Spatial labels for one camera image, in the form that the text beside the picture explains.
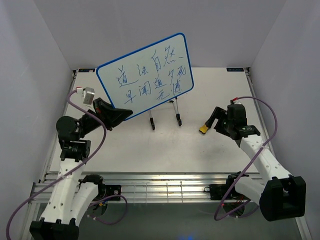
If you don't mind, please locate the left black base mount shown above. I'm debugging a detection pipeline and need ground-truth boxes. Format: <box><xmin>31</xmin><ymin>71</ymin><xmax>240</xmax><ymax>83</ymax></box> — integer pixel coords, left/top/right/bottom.
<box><xmin>104</xmin><ymin>184</ymin><xmax>122</xmax><ymax>201</ymax></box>

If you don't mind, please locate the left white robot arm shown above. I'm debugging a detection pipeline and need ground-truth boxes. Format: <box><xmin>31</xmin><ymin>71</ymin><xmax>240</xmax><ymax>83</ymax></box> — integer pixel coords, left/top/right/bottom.
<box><xmin>29</xmin><ymin>98</ymin><xmax>133</xmax><ymax>240</ymax></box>

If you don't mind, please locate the blue table label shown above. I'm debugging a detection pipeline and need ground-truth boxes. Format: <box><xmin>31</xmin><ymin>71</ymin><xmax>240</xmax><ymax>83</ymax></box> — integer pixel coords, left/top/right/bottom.
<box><xmin>226</xmin><ymin>67</ymin><xmax>244</xmax><ymax>72</ymax></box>
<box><xmin>78</xmin><ymin>68</ymin><xmax>96</xmax><ymax>73</ymax></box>

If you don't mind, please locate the yellow whiteboard eraser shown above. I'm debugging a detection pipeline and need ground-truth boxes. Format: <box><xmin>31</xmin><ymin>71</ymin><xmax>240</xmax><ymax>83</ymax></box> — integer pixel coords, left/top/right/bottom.
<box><xmin>198</xmin><ymin>123</ymin><xmax>211</xmax><ymax>135</ymax></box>

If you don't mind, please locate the wire easel stand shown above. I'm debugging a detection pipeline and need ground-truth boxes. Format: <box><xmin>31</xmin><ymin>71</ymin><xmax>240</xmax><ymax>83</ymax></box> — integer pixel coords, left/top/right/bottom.
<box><xmin>147</xmin><ymin>97</ymin><xmax>183</xmax><ymax>131</ymax></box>

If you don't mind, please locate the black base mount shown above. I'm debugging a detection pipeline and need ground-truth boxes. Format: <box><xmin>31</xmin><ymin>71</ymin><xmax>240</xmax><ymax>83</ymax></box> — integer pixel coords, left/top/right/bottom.
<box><xmin>203</xmin><ymin>184</ymin><xmax>228</xmax><ymax>201</ymax></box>
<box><xmin>104</xmin><ymin>184</ymin><xmax>122</xmax><ymax>201</ymax></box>

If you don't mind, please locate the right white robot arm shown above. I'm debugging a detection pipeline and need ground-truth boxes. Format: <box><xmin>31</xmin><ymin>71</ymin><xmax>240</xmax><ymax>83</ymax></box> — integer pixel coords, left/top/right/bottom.
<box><xmin>204</xmin><ymin>103</ymin><xmax>307</xmax><ymax>222</ymax></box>

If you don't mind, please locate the left blue table label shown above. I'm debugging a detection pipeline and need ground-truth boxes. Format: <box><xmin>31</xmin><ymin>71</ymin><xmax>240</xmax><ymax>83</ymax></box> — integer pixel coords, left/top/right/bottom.
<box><xmin>78</xmin><ymin>68</ymin><xmax>96</xmax><ymax>73</ymax></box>

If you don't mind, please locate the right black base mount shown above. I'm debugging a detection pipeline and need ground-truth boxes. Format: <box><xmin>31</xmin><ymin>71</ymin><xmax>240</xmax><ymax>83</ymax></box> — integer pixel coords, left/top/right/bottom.
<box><xmin>203</xmin><ymin>184</ymin><xmax>228</xmax><ymax>201</ymax></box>

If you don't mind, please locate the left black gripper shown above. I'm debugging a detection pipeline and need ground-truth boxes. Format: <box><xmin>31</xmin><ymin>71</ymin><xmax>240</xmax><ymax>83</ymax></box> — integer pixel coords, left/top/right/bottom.
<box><xmin>78</xmin><ymin>97</ymin><xmax>133</xmax><ymax>139</ymax></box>

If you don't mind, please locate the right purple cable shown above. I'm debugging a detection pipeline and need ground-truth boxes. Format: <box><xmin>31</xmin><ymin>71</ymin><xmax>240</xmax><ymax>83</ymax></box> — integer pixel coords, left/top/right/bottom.
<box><xmin>213</xmin><ymin>96</ymin><xmax>278</xmax><ymax>221</ymax></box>

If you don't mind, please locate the blue framed whiteboard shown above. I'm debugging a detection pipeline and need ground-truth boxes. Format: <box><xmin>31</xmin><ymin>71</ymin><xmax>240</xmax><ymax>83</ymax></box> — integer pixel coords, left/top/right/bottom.
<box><xmin>95</xmin><ymin>32</ymin><xmax>195</xmax><ymax>119</ymax></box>

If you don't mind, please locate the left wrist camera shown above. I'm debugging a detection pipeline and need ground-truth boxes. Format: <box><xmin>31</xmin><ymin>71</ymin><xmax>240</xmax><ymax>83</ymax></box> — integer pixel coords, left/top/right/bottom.
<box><xmin>75</xmin><ymin>86</ymin><xmax>95</xmax><ymax>106</ymax></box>

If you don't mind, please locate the right blue table label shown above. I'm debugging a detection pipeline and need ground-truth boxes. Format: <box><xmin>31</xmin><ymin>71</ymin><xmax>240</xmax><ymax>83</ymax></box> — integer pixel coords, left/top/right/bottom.
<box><xmin>226</xmin><ymin>67</ymin><xmax>244</xmax><ymax>72</ymax></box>

